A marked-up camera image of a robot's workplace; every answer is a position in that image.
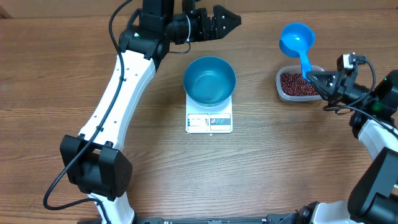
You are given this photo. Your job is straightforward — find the white digital kitchen scale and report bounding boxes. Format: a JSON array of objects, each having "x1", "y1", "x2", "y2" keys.
[{"x1": 185, "y1": 95, "x2": 233, "y2": 134}]

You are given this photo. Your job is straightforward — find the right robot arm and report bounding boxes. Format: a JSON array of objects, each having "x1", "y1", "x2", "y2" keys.
[{"x1": 282, "y1": 69, "x2": 397, "y2": 223}]

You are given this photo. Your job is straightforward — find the blue plastic measuring scoop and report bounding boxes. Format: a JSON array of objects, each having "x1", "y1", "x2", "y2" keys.
[{"x1": 279, "y1": 22, "x2": 316, "y2": 82}]

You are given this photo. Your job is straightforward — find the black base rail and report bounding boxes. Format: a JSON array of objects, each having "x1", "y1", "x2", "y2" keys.
[{"x1": 133, "y1": 213, "x2": 298, "y2": 224}]

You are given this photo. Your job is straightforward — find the clear plastic food container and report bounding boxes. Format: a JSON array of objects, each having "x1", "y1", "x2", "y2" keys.
[{"x1": 275, "y1": 65, "x2": 321, "y2": 103}]

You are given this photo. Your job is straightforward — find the teal metal bowl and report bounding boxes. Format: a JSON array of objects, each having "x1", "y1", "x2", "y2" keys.
[{"x1": 183, "y1": 56, "x2": 237, "y2": 107}]

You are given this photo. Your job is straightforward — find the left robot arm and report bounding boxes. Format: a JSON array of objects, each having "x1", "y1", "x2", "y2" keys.
[{"x1": 60, "y1": 1, "x2": 242, "y2": 223}]

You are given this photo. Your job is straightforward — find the red beans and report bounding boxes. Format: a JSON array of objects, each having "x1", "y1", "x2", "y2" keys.
[{"x1": 280, "y1": 73, "x2": 318, "y2": 96}]

